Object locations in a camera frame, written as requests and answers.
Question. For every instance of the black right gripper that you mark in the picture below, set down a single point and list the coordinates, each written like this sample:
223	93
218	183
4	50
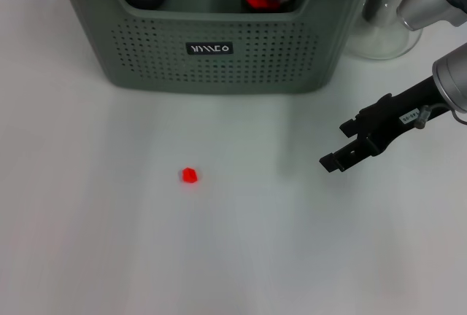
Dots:
401	114

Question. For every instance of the bright red sloped brick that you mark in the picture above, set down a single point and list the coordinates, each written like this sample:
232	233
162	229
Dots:
257	1

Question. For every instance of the grey perforated storage bin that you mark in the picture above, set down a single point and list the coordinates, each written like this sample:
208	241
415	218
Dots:
219	74

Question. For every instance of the glass carafe with black lid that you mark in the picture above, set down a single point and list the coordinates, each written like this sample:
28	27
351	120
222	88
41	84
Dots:
383	30

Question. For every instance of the small red brick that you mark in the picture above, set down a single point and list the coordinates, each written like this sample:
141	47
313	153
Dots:
189	175

